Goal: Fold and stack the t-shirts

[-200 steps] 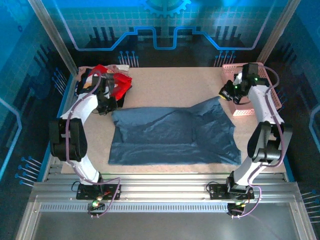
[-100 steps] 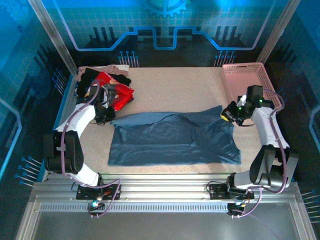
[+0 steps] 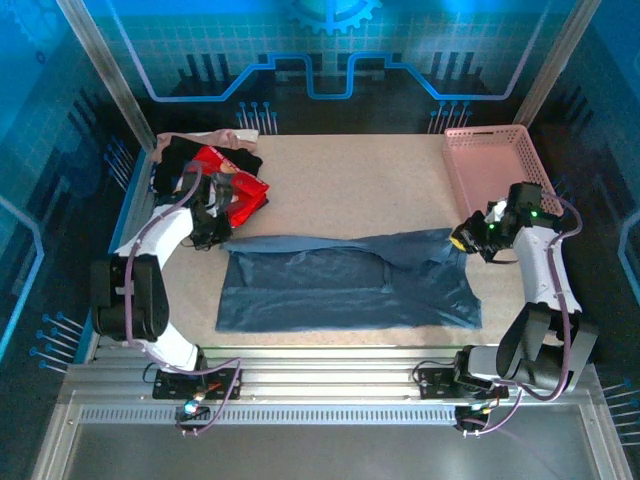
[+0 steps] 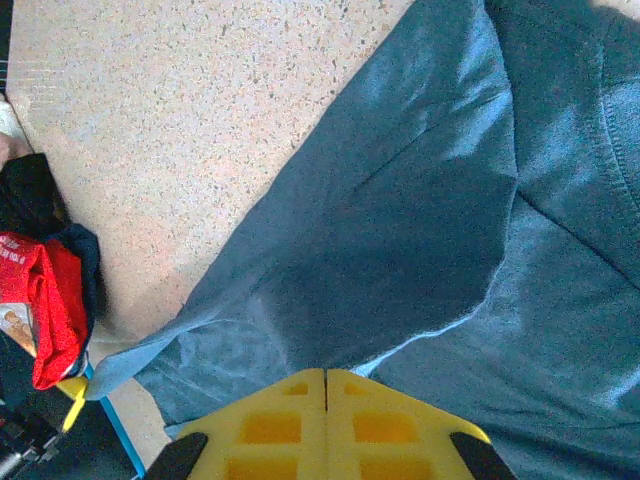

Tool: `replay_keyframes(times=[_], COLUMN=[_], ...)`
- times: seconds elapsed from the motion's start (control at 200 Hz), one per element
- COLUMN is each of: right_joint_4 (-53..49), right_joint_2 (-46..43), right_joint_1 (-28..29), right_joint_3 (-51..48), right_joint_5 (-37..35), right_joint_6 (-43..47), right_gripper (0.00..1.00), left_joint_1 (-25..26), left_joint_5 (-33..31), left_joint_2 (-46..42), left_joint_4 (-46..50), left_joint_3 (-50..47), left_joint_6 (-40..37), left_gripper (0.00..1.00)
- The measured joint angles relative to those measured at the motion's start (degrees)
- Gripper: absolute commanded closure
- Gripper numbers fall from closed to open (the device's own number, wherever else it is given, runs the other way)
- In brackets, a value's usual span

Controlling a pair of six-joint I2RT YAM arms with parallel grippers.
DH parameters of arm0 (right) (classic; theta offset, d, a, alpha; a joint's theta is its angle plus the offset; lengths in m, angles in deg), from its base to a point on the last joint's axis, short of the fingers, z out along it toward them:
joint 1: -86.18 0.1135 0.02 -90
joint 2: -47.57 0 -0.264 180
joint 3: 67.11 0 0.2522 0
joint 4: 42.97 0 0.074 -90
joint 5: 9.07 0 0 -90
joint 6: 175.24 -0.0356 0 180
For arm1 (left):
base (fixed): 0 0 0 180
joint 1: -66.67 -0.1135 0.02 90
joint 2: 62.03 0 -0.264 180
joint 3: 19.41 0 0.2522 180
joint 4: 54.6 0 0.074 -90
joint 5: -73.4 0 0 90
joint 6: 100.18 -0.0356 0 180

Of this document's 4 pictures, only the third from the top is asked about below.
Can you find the aluminium rail frame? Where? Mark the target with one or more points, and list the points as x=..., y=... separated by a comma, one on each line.
x=325, y=372

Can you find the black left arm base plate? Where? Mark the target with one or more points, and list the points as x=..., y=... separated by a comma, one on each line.
x=175, y=387

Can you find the aluminium frame post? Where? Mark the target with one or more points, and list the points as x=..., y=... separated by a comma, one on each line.
x=107, y=75
x=556, y=60

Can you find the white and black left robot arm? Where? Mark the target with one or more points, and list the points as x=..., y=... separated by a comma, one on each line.
x=155, y=235

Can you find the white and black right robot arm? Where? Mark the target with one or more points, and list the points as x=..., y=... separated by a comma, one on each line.
x=537, y=270

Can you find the blue t-shirt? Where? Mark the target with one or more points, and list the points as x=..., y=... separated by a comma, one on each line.
x=325, y=300

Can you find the pink perforated plastic basket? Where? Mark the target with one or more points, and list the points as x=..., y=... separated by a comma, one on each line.
x=490, y=165

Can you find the red teddy bear print t-shirt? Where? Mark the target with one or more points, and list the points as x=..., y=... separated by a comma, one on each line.
x=250, y=192

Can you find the beige t-shirt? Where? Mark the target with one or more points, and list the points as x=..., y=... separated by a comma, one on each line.
x=225, y=137

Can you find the small circuit board with LEDs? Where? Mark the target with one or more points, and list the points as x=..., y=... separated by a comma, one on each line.
x=192, y=410
x=472, y=412

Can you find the black t-shirt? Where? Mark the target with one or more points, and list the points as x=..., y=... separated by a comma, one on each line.
x=175, y=160

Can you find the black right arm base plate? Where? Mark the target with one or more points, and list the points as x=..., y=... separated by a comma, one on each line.
x=435, y=385

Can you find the navy t-shirt with white print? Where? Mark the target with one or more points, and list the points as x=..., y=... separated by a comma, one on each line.
x=152, y=179

